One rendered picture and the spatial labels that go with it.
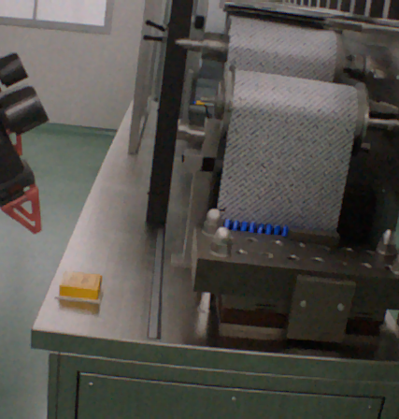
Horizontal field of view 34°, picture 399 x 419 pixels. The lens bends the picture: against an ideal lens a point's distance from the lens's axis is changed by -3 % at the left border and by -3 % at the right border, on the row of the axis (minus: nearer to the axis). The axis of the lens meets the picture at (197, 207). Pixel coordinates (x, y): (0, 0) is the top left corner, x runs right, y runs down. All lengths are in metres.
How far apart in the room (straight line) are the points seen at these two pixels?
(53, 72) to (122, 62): 0.71
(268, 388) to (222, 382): 0.08
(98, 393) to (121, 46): 5.84
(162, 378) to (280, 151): 0.46
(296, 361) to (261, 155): 0.39
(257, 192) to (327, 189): 0.13
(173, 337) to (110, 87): 5.84
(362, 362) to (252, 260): 0.25
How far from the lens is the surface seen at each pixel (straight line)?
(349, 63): 1.57
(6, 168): 1.08
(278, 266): 1.12
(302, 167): 1.28
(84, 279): 1.24
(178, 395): 1.15
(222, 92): 1.26
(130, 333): 1.12
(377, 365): 1.17
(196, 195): 1.35
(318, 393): 1.18
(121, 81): 6.85
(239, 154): 1.25
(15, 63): 1.56
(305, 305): 1.13
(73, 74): 6.90
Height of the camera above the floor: 1.43
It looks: 17 degrees down
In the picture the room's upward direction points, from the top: 8 degrees clockwise
